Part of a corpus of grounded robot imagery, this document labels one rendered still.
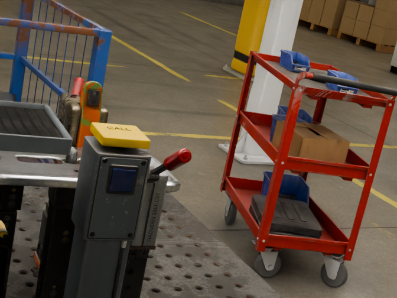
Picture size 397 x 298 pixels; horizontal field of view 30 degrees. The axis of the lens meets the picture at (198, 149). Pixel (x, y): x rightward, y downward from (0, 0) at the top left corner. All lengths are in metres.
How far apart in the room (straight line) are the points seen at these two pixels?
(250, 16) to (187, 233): 6.47
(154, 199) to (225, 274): 0.61
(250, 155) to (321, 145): 1.95
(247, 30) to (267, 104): 3.21
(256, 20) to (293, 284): 5.05
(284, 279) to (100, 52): 1.31
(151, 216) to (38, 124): 0.30
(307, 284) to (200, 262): 1.79
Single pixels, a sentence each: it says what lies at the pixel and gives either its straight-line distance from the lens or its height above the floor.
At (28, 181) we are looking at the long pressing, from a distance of 1.17.
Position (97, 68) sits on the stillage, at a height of 0.78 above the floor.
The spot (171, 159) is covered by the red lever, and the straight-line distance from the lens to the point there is 0.98.
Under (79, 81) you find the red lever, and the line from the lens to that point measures 1.55.
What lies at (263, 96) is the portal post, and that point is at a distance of 5.04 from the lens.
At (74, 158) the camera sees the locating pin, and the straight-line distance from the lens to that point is 1.26.
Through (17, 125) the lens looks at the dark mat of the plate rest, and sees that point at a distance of 0.86.
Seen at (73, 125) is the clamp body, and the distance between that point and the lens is 1.39.
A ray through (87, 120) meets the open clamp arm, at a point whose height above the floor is 1.04.
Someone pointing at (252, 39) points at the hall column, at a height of 0.44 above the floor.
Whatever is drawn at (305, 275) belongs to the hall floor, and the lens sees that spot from 3.54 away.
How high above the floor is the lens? 1.40
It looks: 16 degrees down
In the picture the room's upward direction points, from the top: 12 degrees clockwise
